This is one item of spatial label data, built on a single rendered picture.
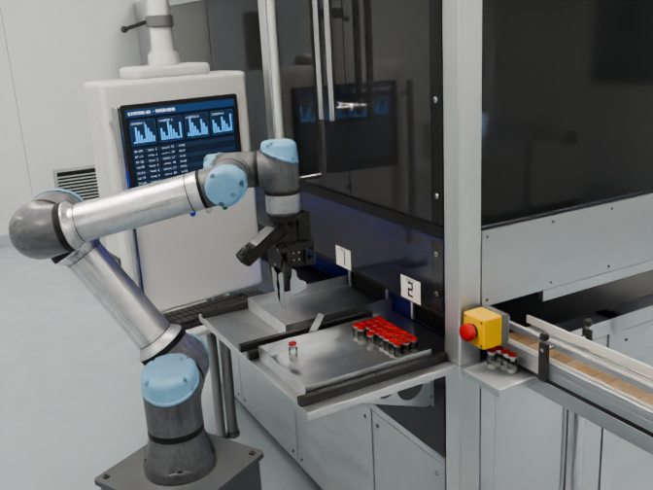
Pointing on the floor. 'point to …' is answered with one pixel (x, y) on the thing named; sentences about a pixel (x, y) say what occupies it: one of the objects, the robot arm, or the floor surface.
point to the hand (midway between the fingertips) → (281, 302)
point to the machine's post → (462, 229)
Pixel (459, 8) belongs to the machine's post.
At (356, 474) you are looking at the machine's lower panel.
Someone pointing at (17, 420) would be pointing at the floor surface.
